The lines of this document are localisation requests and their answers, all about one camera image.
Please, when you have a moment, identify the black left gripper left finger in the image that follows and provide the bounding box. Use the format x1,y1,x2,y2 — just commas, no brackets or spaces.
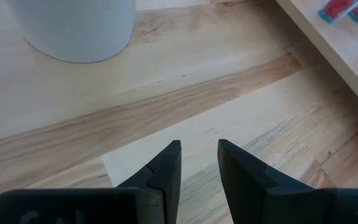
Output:
116,139,183,224

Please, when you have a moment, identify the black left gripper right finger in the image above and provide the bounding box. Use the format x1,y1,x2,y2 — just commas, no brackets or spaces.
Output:
217,138,334,224

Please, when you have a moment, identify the white round plant pot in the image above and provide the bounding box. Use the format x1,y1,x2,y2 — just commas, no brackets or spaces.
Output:
4,0,137,64

